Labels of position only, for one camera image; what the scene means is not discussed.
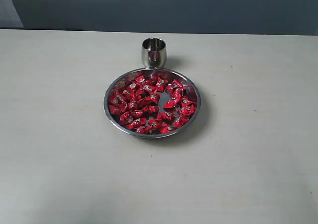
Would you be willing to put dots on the round steel plate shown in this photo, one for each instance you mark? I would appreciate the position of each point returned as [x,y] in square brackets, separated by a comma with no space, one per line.
[140,109]

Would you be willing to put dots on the small steel cup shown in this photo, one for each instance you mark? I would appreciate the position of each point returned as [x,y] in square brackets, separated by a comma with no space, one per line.
[153,53]

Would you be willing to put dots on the red wrapped candy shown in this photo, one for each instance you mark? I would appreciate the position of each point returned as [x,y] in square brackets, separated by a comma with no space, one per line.
[114,110]
[133,87]
[140,80]
[160,84]
[166,116]
[185,101]
[180,121]
[174,85]

